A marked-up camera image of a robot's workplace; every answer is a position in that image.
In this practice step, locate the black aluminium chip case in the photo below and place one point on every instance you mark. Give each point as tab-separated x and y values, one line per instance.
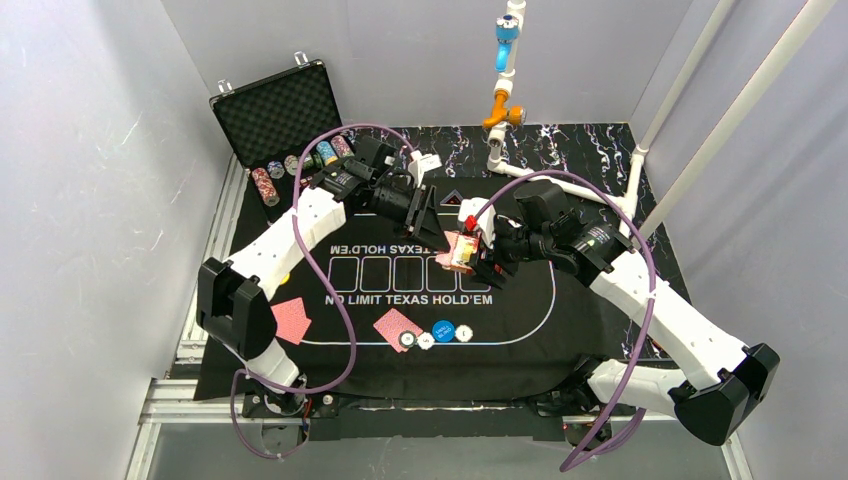
277	116

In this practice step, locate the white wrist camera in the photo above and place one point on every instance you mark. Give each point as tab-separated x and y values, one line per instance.
420	164
477	216

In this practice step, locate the red poker chip stack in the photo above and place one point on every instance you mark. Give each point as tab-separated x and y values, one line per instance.
265	187

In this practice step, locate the red backed playing card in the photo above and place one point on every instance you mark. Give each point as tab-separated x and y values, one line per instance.
391	324

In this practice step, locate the blue chip stack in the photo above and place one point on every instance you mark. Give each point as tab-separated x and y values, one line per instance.
326	153

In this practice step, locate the triangular all-in button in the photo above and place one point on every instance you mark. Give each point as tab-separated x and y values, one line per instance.
452	199

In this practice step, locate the white grey poker chip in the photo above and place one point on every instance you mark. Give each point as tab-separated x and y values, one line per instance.
463	333

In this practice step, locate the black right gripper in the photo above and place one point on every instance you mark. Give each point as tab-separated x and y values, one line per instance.
498	250

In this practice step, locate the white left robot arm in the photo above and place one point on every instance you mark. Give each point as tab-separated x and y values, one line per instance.
233	295

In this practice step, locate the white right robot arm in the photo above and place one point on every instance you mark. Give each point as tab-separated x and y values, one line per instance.
718	380

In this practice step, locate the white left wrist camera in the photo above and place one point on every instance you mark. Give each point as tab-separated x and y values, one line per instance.
420	164

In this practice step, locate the black poker table mat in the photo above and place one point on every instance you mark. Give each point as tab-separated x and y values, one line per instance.
363	270

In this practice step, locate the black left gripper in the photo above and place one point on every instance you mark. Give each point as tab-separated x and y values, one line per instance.
416	210

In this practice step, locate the blue small blind button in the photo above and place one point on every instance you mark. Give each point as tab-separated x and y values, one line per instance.
443	331

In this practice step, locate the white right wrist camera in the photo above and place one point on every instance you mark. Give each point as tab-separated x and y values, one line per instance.
477	216

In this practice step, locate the red playing card box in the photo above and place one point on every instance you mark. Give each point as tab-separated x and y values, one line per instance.
464	247

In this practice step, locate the pink green chip stack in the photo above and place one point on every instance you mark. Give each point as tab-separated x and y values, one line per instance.
341	147

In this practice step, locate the white pvc pipe frame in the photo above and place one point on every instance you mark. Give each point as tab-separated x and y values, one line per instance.
610	82

